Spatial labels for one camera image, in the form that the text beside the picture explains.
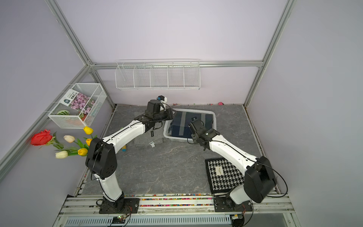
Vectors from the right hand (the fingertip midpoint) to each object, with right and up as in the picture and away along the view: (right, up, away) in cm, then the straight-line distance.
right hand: (200, 133), depth 85 cm
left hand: (-16, +13, +2) cm, 21 cm away
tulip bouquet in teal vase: (-56, -5, -23) cm, 61 cm away
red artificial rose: (-68, +1, -26) cm, 73 cm away
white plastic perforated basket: (-22, +4, +11) cm, 24 cm away
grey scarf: (-27, +9, -17) cm, 33 cm away
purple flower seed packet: (-67, +18, -11) cm, 70 cm away
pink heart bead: (+21, +22, +39) cm, 49 cm away
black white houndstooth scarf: (+12, -24, -6) cm, 27 cm away
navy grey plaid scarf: (-13, +8, +17) cm, 22 cm away
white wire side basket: (-70, +10, -13) cm, 72 cm away
